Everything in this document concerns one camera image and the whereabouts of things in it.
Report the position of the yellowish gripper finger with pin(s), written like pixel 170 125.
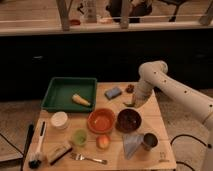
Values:
pixel 137 103

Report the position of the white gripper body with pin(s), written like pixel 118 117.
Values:
pixel 142 91

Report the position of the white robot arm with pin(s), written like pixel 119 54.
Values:
pixel 154 74

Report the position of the dark metal cup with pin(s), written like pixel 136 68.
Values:
pixel 149 141

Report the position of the green plastic cup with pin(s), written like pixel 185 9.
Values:
pixel 79 137

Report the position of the white paper cup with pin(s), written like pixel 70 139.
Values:
pixel 59 120

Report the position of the brown grape bunch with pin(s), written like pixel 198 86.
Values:
pixel 130 88

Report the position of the dark brown bowl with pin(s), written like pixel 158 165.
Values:
pixel 128 120

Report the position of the blue sponge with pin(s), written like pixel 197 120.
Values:
pixel 113 93

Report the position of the grey folded cloth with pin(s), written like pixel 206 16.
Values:
pixel 131 143

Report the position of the orange bowl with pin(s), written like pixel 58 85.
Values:
pixel 101 121

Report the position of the red yellow apple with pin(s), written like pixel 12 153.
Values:
pixel 103 141

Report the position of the green plastic tray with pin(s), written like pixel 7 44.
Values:
pixel 60 90

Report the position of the person in background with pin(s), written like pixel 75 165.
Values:
pixel 138 8

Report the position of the silver fork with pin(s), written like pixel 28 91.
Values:
pixel 80 157

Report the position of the clear bottle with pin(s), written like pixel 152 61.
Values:
pixel 90 11

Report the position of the wooden block eraser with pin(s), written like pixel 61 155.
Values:
pixel 57 152

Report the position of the red small object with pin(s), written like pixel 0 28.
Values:
pixel 75 22

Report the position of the wooden post middle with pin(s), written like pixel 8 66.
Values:
pixel 124 17

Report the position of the wooden post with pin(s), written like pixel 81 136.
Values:
pixel 124 17
pixel 63 13

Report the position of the wooden post left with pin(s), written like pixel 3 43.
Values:
pixel 63 13

